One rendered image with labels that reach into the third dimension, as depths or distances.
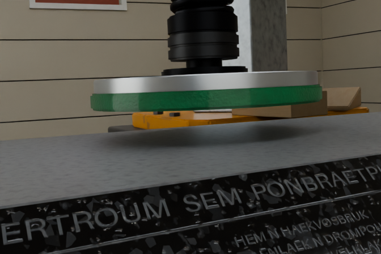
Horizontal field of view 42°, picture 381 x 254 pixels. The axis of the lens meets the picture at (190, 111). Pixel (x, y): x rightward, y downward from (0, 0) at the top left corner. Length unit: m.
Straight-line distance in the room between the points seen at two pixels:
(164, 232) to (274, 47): 1.09
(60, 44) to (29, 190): 6.30
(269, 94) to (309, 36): 7.77
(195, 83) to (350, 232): 0.16
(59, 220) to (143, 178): 0.06
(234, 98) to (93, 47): 6.27
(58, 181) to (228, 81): 0.16
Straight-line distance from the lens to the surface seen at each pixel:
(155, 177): 0.27
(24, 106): 6.46
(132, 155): 0.36
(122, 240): 0.23
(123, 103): 0.40
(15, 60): 6.47
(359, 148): 0.37
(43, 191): 0.26
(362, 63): 7.62
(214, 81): 0.38
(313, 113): 1.03
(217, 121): 1.03
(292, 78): 0.41
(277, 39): 1.33
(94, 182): 0.27
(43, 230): 0.23
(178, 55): 0.46
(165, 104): 0.38
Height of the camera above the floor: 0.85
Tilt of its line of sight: 3 degrees down
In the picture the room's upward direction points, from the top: 2 degrees counter-clockwise
